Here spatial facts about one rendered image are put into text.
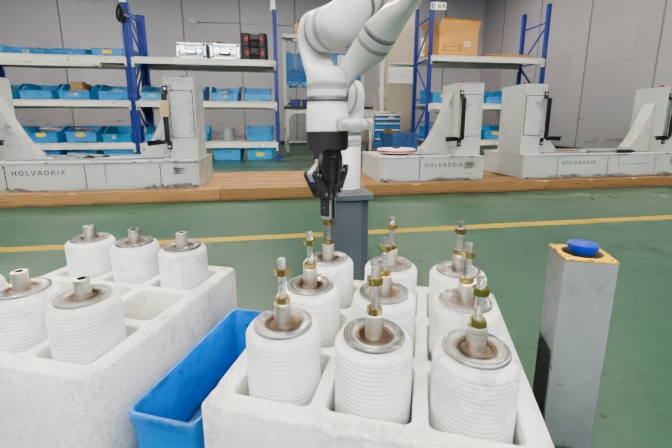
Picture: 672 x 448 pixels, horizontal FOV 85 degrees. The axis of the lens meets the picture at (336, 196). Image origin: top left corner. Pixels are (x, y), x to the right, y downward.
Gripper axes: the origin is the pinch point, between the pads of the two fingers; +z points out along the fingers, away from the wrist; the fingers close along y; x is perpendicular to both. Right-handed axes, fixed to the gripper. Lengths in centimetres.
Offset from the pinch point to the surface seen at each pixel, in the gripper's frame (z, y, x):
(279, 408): 17.0, 28.5, 9.3
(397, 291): 9.9, 7.5, 16.3
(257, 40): -121, -343, -298
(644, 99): -33, -360, 113
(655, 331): 36, -52, 63
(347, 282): 13.5, 1.0, 4.5
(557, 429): 32, -2, 40
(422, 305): 17.2, -3.7, 17.4
